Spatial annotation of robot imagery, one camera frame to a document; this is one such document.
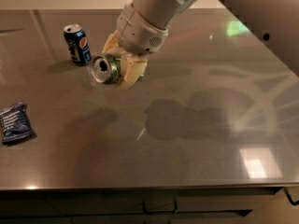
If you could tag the black cabinet handle right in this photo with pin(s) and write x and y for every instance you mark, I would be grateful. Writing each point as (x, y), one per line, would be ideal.
(289, 198)

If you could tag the blue Pepsi can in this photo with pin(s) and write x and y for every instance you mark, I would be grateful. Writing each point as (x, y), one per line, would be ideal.
(77, 43)

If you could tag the black drawer handle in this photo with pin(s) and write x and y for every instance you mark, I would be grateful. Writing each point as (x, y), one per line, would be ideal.
(160, 207)

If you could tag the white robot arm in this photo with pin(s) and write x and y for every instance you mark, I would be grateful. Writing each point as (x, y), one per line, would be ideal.
(274, 22)

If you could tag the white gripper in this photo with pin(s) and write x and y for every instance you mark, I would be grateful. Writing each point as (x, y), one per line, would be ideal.
(136, 34)

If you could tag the green soda can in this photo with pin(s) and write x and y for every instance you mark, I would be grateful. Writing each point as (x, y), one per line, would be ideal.
(106, 69)

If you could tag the dark blue snack packet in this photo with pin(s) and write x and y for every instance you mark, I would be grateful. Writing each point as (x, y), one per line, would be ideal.
(15, 124)

